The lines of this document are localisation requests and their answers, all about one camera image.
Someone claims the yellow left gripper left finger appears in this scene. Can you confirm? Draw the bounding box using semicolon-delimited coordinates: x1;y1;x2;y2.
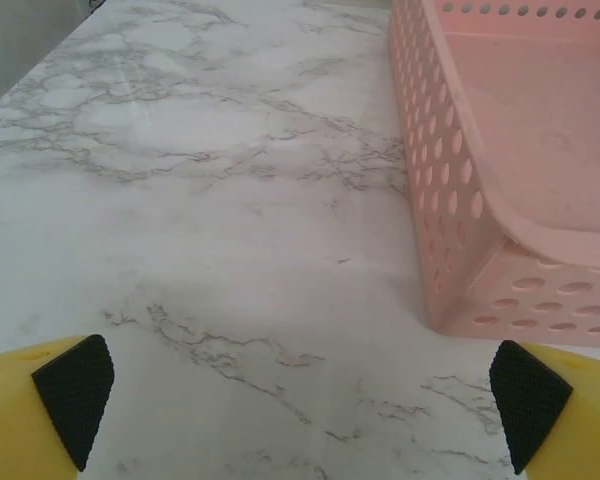
0;334;115;480

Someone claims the pink perforated plastic basket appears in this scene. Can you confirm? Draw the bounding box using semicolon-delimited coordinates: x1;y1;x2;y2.
387;0;600;350

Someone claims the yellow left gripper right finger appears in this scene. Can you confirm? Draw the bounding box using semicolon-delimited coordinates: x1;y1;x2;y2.
488;340;600;480

